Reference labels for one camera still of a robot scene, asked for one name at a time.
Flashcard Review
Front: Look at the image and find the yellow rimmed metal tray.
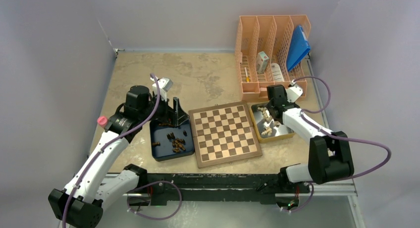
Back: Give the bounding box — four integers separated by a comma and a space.
249, 103, 295, 143

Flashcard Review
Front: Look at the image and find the white labelled bottle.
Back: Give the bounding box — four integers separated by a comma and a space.
270, 63, 285, 82

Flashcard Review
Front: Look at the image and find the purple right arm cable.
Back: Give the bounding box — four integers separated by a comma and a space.
293, 76, 392, 182

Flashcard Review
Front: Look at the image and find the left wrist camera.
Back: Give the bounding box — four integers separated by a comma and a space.
151, 77, 173, 102

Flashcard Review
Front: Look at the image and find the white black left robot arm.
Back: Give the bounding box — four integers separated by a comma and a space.
48, 85, 188, 228

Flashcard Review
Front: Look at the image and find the orange plastic file organizer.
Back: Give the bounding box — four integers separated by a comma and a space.
234, 15, 311, 102

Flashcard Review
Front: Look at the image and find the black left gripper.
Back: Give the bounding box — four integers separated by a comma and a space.
139, 91, 188, 125

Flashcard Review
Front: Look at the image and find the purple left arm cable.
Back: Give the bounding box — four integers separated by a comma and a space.
61, 73, 161, 228

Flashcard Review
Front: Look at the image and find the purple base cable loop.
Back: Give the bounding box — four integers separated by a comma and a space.
126, 180, 183, 221

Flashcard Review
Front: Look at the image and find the dark chess pieces pile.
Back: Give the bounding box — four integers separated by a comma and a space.
166, 133, 186, 153

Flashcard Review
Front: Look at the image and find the blue folder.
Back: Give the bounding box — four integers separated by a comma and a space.
286, 25, 311, 72

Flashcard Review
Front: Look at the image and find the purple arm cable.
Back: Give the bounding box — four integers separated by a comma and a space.
61, 73, 161, 228
293, 76, 392, 182

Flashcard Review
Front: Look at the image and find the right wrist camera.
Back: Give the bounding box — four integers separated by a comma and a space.
286, 84, 303, 103

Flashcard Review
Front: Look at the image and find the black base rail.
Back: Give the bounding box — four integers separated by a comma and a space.
129, 173, 310, 206

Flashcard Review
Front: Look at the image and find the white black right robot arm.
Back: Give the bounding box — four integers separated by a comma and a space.
265, 85, 354, 192

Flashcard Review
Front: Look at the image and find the orange white pen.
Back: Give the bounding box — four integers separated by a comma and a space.
244, 67, 250, 82

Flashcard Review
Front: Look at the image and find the dark chess pieces row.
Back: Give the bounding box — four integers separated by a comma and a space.
158, 122, 173, 127

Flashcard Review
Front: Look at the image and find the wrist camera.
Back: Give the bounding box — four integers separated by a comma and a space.
151, 77, 173, 102
286, 84, 303, 103

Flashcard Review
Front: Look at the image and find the white green small box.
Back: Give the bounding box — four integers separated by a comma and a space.
256, 51, 269, 74

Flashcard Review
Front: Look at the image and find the pink capped bottle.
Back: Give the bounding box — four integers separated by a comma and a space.
97, 116, 108, 128

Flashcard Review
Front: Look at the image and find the wooden chess board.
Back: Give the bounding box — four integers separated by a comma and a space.
188, 101, 263, 169

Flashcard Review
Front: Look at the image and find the dark blue plastic tray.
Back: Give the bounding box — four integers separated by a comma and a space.
150, 120, 195, 162

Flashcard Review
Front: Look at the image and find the light chess pieces pile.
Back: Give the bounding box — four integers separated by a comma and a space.
257, 107, 280, 138

